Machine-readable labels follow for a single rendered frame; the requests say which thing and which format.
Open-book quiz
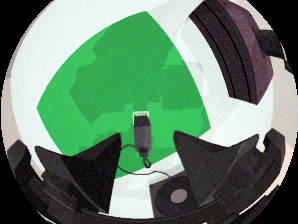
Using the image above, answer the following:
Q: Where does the black computer fan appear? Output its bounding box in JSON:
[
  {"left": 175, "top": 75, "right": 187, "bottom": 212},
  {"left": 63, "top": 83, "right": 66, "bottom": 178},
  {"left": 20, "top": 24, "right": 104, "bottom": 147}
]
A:
[{"left": 149, "top": 169, "right": 202, "bottom": 218}]

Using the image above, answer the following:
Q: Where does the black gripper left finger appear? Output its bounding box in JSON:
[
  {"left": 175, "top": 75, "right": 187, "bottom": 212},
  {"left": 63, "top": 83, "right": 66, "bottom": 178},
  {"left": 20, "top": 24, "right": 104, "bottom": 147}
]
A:
[{"left": 35, "top": 132, "right": 122, "bottom": 214}]

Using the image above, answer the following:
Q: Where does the green circuit board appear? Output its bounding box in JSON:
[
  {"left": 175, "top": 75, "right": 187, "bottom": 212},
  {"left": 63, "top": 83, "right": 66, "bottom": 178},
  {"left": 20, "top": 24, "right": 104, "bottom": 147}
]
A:
[{"left": 36, "top": 11, "right": 210, "bottom": 179}]

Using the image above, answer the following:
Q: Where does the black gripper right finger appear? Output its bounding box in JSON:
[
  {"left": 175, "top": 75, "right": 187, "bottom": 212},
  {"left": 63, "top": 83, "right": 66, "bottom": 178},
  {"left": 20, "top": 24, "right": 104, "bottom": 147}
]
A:
[{"left": 173, "top": 131, "right": 259, "bottom": 205}]

